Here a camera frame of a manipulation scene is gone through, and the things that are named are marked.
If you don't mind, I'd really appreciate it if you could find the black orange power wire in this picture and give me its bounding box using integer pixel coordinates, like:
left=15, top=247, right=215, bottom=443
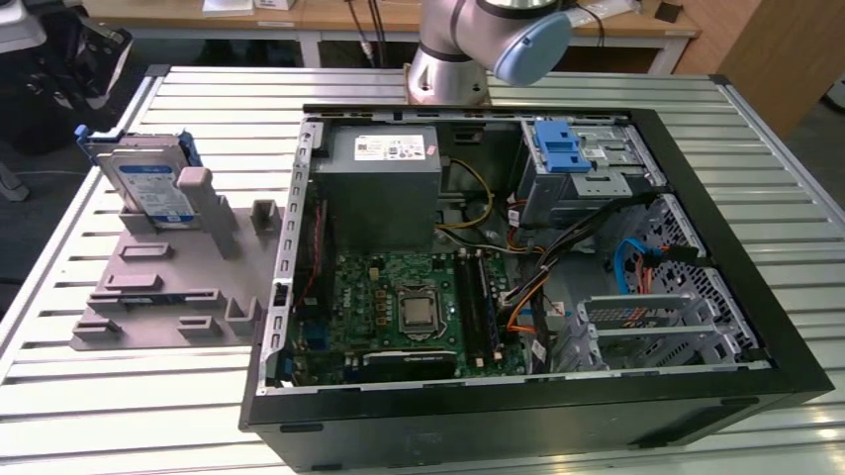
left=633, top=241, right=705, bottom=298

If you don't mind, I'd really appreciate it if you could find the silver disk bay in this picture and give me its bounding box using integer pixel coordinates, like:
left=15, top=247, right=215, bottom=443
left=553, top=291, right=761, bottom=375

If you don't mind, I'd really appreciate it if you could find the silver CPU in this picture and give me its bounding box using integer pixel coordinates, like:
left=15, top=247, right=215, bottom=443
left=400, top=296, right=438, bottom=331

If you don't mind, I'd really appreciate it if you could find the green motherboard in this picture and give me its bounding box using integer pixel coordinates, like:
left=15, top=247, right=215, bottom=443
left=283, top=249, right=530, bottom=387

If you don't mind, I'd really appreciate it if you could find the grey metal foot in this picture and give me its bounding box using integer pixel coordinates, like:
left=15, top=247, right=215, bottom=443
left=0, top=160, right=33, bottom=203

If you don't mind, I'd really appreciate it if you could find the black RAM stick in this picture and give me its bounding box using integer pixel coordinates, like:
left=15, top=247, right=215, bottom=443
left=473, top=249, right=508, bottom=360

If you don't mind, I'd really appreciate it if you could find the grey parts rack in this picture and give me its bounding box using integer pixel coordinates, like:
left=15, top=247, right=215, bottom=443
left=70, top=166, right=290, bottom=353

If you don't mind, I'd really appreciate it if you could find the red black twisted wire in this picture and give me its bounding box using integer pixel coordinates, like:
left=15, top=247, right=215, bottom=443
left=294, top=202, right=330, bottom=306

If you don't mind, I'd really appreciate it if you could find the wooden cabinet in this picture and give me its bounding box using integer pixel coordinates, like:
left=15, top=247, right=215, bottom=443
left=672, top=0, right=845, bottom=143

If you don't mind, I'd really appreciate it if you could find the black PC case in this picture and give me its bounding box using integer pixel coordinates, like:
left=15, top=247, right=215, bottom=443
left=238, top=102, right=837, bottom=471

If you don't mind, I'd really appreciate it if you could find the blue wire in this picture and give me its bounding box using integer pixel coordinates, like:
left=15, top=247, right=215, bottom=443
left=613, top=236, right=663, bottom=298

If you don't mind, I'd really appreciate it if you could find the thin black desk cable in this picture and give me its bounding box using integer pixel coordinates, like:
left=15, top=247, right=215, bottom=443
left=573, top=2, right=613, bottom=48

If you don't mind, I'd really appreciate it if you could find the grey power supply unit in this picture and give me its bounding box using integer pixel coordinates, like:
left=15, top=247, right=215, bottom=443
left=309, top=123, right=445, bottom=253

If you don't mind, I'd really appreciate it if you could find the black graphics card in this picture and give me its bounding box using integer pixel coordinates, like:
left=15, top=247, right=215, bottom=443
left=342, top=348, right=458, bottom=383

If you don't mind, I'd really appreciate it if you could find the red wire with white label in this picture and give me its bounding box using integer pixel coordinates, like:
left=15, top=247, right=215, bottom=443
left=505, top=195, right=537, bottom=253

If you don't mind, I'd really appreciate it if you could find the blue plastic drive latch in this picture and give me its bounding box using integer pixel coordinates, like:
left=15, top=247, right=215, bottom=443
left=536, top=120, right=595, bottom=174

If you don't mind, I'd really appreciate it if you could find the black wire bundle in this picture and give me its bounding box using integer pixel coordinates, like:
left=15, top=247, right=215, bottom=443
left=521, top=192, right=663, bottom=318

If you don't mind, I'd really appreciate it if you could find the wooden desk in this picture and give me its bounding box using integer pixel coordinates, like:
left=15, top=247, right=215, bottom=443
left=82, top=0, right=703, bottom=75

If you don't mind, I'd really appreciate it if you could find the yellow black wire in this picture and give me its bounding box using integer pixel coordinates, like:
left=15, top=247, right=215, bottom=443
left=434, top=157, right=497, bottom=232

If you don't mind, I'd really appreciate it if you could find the silver drive cage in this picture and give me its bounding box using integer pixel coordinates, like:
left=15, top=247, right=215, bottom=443
left=516, top=116, right=665, bottom=229

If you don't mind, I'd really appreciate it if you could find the hard disk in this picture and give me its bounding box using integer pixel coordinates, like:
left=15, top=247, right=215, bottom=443
left=75, top=126, right=203, bottom=232

